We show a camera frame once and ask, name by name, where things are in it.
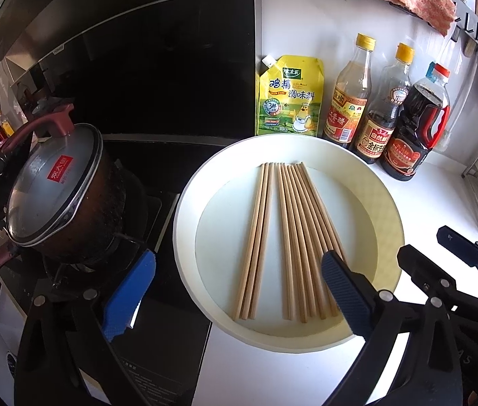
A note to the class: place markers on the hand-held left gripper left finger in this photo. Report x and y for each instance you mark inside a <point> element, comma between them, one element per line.
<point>131,296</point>

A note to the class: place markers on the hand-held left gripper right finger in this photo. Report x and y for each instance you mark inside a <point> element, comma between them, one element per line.
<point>344,292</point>

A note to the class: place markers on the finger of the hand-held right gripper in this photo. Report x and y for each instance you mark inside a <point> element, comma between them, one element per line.
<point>459,245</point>
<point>425,268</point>

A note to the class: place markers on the row of wooden chopsticks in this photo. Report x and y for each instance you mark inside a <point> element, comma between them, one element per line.
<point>302,241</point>

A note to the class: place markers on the white round basin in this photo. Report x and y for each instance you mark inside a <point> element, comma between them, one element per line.
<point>222,228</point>

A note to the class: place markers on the black gas stove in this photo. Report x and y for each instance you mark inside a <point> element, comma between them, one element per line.
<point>167,346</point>

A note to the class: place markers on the dark red cooking pot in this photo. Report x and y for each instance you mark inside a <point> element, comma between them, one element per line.
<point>95,203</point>

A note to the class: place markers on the yellow cap soy sauce bottle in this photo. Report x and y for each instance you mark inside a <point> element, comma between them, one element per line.
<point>378,135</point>

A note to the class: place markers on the glass pot lid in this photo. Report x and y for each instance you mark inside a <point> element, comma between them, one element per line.
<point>48,186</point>

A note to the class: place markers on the orange label vinegar bottle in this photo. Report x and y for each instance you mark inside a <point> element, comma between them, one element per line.
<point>344,114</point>

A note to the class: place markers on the yellow seasoning pouch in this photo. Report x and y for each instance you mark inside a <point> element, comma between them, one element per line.
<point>289,97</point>

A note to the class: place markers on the black range hood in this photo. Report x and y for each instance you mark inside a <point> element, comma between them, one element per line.
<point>95,17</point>

